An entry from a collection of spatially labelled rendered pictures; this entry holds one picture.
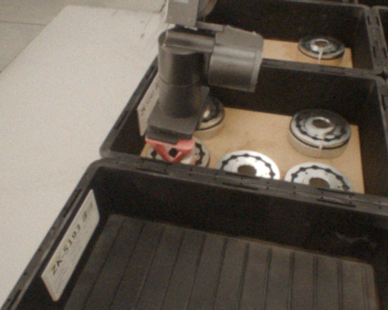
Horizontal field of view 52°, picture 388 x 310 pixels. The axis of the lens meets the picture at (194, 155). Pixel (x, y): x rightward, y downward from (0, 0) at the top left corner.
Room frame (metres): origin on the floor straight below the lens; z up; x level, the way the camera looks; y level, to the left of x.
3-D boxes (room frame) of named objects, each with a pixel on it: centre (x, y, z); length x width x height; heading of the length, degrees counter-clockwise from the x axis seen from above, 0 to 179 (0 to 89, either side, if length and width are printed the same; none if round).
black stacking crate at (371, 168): (0.49, -0.09, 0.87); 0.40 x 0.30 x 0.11; 77
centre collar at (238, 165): (0.42, -0.08, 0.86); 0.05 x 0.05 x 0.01
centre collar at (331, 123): (0.54, -0.22, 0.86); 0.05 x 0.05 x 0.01
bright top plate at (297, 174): (0.39, -0.18, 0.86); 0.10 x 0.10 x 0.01
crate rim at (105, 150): (0.49, -0.09, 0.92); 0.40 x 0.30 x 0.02; 77
